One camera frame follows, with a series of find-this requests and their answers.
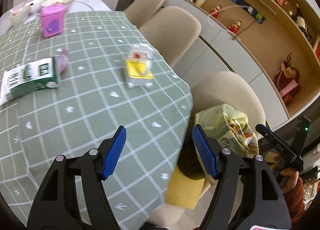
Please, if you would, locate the yellow plastic trash bag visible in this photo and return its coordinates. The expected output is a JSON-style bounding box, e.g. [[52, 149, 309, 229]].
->
[[194, 103, 260, 186]]

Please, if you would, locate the green milk carton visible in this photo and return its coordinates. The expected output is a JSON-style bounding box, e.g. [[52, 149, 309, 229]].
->
[[1, 57, 60, 105]]

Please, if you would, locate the pink translucent wrapper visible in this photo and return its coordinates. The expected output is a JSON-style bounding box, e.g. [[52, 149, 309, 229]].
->
[[54, 50, 69, 73]]

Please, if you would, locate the right hand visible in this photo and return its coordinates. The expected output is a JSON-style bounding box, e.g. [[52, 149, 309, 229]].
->
[[280, 168, 299, 194]]

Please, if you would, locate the yellow seat cushion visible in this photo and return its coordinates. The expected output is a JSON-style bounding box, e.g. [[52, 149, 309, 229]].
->
[[165, 166, 205, 209]]

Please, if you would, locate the near beige chair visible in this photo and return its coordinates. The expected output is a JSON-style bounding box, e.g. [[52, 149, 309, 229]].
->
[[148, 71, 266, 228]]

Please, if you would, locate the beige chair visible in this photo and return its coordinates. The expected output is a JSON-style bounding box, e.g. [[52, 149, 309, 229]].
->
[[139, 6, 201, 67], [148, 71, 266, 228], [124, 0, 165, 28]]

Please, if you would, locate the red flower gift bag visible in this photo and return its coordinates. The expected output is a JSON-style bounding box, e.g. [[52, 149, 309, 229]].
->
[[273, 53, 300, 105]]

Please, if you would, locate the right red figurine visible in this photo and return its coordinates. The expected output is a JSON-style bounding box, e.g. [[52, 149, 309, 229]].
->
[[228, 20, 242, 34]]

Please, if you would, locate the red figurine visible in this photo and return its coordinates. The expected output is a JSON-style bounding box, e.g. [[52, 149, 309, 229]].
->
[[228, 20, 242, 34], [209, 5, 221, 18]]

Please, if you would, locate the wine bottle on shelf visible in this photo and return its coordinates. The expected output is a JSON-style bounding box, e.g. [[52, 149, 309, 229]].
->
[[289, 1, 312, 42]]

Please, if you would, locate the left red figurine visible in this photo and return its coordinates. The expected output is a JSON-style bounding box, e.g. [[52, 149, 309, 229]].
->
[[209, 5, 221, 18]]

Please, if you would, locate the green checkered tablecloth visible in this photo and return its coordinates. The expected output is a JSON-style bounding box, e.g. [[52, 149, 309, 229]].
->
[[1, 11, 193, 229]]

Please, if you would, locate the middle beige chair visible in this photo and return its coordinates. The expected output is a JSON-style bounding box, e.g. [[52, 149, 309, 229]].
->
[[139, 6, 201, 67]]

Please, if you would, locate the far beige chair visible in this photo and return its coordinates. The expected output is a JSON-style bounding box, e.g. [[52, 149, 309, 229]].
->
[[124, 0, 165, 28]]

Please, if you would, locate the pink plastic container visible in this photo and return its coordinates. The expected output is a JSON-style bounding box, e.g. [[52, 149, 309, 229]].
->
[[40, 4, 66, 38]]

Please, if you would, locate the small white bowl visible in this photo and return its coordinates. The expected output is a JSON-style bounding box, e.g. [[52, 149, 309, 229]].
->
[[9, 6, 29, 28]]

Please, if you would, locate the black wall power strip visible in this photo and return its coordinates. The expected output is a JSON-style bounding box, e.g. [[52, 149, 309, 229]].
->
[[231, 0, 265, 24]]

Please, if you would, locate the white charging cable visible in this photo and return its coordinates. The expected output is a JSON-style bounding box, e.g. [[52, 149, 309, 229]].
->
[[207, 5, 253, 31]]

